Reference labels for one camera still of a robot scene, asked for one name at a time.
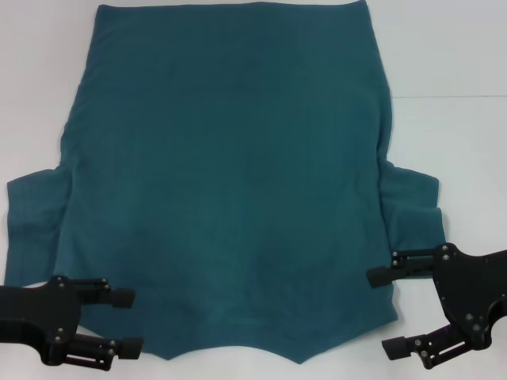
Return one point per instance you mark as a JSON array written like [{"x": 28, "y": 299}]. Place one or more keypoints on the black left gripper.
[{"x": 43, "y": 302}]

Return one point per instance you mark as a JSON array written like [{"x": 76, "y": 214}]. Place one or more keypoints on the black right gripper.
[{"x": 467, "y": 285}]

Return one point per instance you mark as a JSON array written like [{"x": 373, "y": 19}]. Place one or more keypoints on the teal blue t-shirt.
[{"x": 237, "y": 158}]

